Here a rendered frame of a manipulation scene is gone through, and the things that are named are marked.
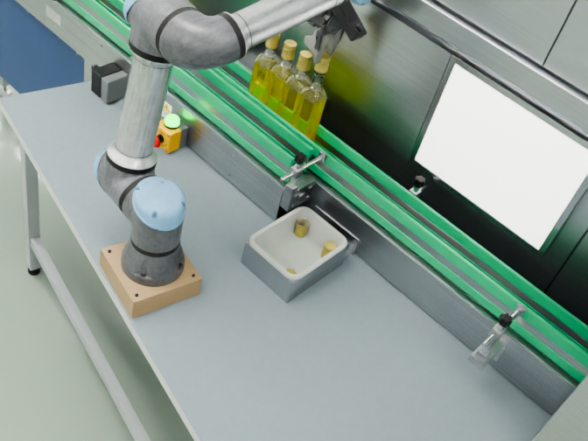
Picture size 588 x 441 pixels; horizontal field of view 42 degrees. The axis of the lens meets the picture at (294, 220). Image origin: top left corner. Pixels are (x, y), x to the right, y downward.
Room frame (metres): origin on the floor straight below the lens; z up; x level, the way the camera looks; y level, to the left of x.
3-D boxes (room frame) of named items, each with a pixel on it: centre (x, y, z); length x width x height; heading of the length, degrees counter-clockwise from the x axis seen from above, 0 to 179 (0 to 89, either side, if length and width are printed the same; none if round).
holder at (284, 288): (1.41, -0.04, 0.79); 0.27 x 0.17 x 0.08; 148
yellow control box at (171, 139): (1.70, 0.42, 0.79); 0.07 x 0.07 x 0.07; 58
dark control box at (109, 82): (1.85, 0.66, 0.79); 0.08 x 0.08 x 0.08; 58
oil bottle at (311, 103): (1.70, 0.05, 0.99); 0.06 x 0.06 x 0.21; 58
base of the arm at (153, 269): (1.20, 0.30, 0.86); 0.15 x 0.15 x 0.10
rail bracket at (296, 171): (1.53, 0.02, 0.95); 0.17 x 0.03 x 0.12; 148
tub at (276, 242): (1.39, -0.03, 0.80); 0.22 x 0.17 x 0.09; 148
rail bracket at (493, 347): (1.19, -0.53, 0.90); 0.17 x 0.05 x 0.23; 148
